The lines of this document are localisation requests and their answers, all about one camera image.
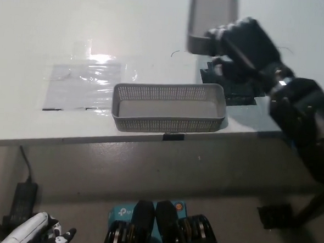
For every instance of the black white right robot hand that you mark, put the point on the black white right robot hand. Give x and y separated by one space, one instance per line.
247 47

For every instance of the black table leg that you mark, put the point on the black table leg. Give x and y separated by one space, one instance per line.
317 206

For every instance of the black tape marker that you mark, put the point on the black tape marker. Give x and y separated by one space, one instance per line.
173 137

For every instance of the black power adapter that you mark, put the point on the black power adapter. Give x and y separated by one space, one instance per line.
22 202

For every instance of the teal router box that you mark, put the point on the teal router box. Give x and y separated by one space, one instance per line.
123 212

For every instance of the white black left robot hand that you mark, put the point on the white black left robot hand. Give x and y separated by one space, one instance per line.
34 226

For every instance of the long grey perforated basket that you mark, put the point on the long grey perforated basket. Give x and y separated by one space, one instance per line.
164 124

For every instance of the clear plastic sheet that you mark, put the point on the clear plastic sheet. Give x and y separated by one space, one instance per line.
81 86

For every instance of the short grey perforated basket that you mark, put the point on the short grey perforated basket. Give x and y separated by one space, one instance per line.
212 17

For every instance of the black placement mat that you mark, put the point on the black placement mat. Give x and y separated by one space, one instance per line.
239 97

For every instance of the black floor plate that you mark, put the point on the black floor plate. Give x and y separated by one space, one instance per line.
274 216

